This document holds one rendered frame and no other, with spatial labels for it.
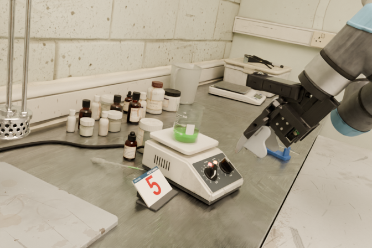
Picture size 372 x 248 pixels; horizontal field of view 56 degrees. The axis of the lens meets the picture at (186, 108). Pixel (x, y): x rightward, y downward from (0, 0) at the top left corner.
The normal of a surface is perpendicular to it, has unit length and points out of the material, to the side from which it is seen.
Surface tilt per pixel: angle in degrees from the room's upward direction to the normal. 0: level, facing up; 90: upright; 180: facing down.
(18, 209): 0
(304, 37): 90
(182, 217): 0
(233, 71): 93
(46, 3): 90
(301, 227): 0
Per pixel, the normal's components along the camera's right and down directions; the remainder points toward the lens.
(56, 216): 0.17, -0.95
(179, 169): -0.62, 0.11
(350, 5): -0.44, 0.17
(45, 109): 0.88, 0.27
